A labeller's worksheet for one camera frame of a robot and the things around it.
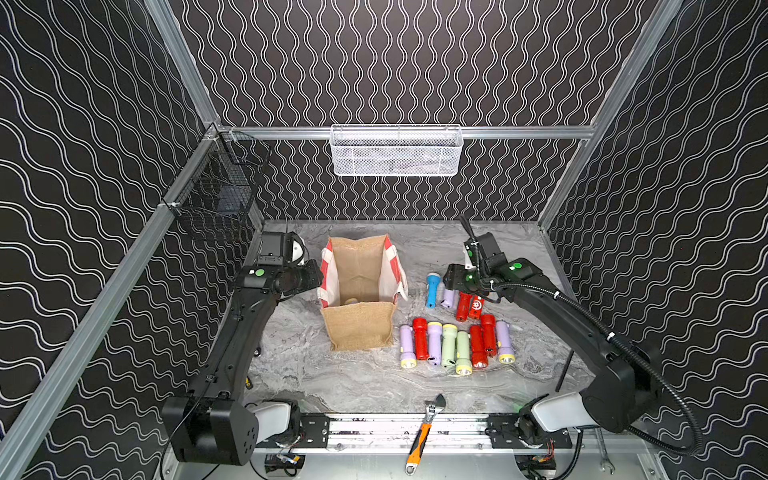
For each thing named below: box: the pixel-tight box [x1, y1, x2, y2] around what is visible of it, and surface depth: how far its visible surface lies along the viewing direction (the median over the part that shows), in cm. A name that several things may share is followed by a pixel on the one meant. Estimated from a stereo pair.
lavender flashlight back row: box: [440, 289, 456, 309], surface depth 97 cm
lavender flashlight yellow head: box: [400, 324, 417, 369], surface depth 87 cm
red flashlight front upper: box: [481, 314, 497, 357], surface depth 90 cm
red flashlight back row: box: [456, 291, 472, 322], surface depth 95 cm
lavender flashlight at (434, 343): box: [428, 322, 442, 365], surface depth 89 cm
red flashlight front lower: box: [470, 325, 488, 369], surface depth 88 cm
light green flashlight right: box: [456, 330, 473, 376], surface depth 87 cm
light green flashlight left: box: [442, 324, 458, 367], surface depth 88 cm
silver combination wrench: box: [594, 426, 616, 475], surface depth 73 cm
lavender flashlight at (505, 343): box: [496, 320, 516, 365], surface depth 89 cm
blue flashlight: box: [426, 272, 441, 309], surface depth 99 cm
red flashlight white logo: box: [468, 295, 485, 320], surface depth 96 cm
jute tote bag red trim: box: [317, 234, 409, 351], surface depth 88 cm
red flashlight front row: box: [413, 317, 429, 361], surface depth 90 cm
